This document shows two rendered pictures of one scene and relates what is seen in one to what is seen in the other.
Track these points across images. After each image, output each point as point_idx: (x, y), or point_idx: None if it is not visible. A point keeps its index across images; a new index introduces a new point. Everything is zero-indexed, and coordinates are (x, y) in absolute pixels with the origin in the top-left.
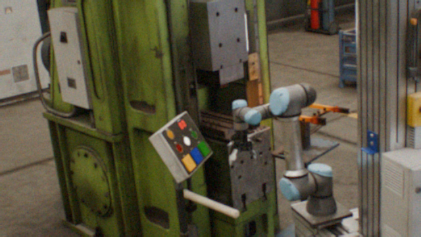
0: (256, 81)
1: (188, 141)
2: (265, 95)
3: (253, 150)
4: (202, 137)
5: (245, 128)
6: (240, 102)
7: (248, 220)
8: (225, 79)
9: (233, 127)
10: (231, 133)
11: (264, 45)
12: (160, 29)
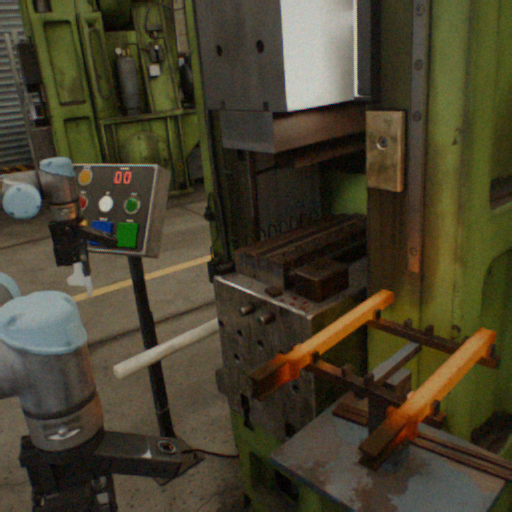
0: (402, 203)
1: (106, 206)
2: (435, 259)
3: (84, 276)
4: (146, 219)
5: (52, 218)
6: (47, 160)
7: (261, 455)
8: (231, 138)
9: (251, 256)
10: (248, 267)
11: (454, 98)
12: (185, 2)
